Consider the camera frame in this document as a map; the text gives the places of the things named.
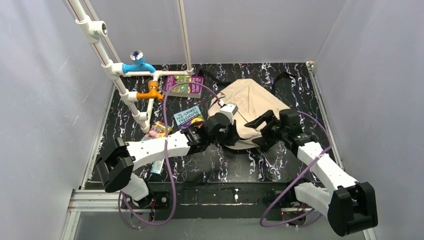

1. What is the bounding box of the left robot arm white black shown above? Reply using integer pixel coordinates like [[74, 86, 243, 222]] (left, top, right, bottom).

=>
[[95, 112, 240, 201]]

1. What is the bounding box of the white pvc pipe frame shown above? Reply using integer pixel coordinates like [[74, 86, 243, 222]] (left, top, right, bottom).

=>
[[65, 0, 194, 133]]

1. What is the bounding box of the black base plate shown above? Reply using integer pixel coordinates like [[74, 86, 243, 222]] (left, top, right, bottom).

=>
[[120, 181, 319, 222]]

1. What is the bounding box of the blue tap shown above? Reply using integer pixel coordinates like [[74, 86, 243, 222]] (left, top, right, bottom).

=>
[[122, 50, 156, 74]]

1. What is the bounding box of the beige student backpack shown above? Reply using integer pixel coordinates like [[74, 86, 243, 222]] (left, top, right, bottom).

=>
[[216, 78, 291, 152]]

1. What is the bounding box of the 143-storey treehouse book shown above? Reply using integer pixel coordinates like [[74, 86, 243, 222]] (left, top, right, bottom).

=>
[[173, 106, 204, 130]]

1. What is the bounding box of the purple treehouse book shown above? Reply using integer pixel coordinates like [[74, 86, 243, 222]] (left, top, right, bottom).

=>
[[163, 75, 204, 98]]

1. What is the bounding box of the teal pencil pack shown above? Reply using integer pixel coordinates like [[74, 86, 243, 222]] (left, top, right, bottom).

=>
[[150, 159, 165, 175]]

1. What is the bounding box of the orange tap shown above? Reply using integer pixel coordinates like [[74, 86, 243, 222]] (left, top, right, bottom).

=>
[[136, 80, 164, 102]]

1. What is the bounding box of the yellow crayon box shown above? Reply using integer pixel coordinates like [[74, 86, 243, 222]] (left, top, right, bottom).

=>
[[142, 121, 172, 141]]

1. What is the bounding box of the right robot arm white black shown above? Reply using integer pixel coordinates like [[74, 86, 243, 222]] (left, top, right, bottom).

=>
[[245, 109, 379, 237]]

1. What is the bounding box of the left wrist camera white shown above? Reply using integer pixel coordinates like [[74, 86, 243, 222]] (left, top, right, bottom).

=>
[[219, 103, 238, 118]]

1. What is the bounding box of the aluminium rail frame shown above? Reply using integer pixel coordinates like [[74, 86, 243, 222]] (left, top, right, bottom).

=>
[[61, 84, 153, 240]]

